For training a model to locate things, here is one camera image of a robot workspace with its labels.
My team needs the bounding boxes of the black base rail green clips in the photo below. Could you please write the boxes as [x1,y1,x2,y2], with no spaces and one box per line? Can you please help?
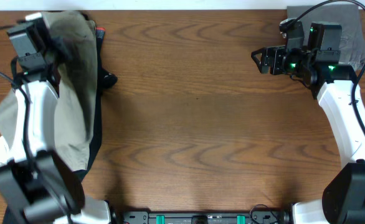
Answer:
[113,204,293,224]

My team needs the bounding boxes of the folded grey shorts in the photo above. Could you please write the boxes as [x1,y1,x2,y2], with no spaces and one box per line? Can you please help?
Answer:
[289,4,365,71]

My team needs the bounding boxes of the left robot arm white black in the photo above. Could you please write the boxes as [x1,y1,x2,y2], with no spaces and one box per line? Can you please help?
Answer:
[0,18,112,223]

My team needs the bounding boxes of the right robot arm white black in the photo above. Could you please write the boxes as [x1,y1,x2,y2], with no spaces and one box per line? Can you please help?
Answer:
[251,46,365,223]

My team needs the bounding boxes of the black pants red waistband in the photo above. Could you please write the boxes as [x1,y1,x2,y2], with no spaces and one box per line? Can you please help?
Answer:
[4,16,117,223]

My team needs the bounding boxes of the khaki green shorts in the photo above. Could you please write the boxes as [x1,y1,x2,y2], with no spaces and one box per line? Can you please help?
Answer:
[0,11,100,171]

